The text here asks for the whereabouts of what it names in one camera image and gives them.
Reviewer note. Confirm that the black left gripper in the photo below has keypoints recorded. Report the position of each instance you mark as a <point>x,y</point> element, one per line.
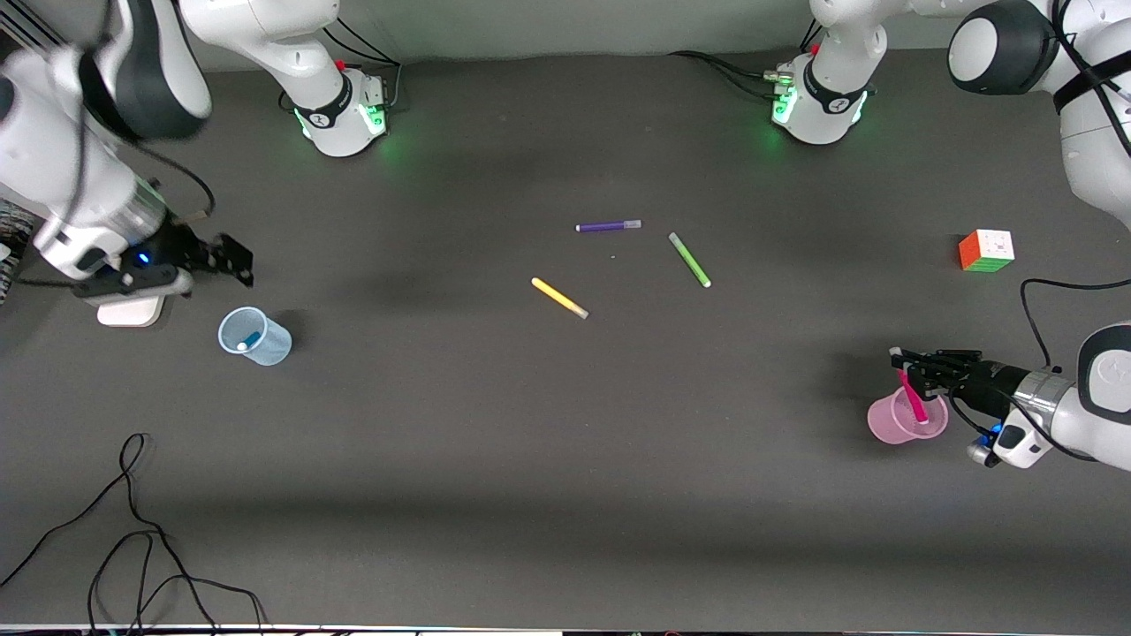
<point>982,385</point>

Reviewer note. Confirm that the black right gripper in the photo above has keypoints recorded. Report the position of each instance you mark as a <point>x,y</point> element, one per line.
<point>187,247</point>

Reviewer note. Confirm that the pink marker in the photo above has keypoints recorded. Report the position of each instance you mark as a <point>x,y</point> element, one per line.
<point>914,402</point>

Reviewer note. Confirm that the blue marker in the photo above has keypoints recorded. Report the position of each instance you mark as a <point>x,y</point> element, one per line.
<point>252,338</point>

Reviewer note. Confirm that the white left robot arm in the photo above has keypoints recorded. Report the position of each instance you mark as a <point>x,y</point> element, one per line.
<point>1091,168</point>

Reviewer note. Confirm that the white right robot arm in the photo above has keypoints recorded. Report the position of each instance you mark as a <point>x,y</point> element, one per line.
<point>53,150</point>

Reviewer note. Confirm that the pink plastic cup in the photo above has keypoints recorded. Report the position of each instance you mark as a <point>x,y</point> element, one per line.
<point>888,424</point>

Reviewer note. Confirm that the blue plastic cup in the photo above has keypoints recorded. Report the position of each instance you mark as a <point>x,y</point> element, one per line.
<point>269,344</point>

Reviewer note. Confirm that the white stand with base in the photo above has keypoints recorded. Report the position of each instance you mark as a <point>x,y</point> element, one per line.
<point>128,314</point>

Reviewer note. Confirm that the colourful puzzle cube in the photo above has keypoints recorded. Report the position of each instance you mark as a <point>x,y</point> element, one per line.
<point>985,252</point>

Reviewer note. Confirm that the grey patterned cloth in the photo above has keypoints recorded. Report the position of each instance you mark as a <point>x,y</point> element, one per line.
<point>13,234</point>

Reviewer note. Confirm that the green marker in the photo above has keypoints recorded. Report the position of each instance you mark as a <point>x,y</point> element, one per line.
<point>689,260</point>

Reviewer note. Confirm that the yellow marker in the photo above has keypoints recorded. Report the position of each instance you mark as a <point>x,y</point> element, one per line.
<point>559,298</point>

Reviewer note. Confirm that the purple marker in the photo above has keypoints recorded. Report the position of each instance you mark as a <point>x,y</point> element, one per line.
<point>608,226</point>

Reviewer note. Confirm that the aluminium frame rail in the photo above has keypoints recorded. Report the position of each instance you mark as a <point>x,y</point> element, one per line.
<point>26,26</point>

